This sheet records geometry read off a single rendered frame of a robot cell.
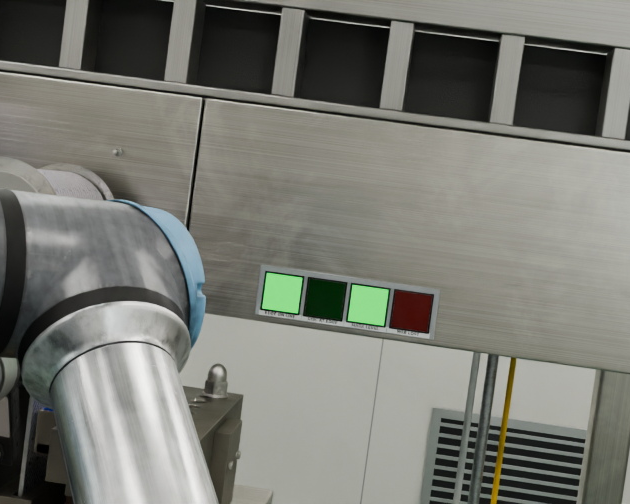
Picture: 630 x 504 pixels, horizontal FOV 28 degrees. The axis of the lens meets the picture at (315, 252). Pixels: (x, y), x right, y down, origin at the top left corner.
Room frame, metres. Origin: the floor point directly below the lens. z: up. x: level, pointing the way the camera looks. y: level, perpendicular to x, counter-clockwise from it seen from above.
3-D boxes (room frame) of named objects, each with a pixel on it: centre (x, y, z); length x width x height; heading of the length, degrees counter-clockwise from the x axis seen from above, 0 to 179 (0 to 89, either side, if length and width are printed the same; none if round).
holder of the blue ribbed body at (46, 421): (1.55, 0.27, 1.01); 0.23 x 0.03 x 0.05; 175
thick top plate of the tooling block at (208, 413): (1.58, 0.17, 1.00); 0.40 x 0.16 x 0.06; 175
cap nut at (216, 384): (1.74, 0.11, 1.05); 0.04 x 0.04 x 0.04
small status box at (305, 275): (1.73, -0.05, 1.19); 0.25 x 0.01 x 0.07; 85
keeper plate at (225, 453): (1.59, 0.08, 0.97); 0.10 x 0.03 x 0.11; 175
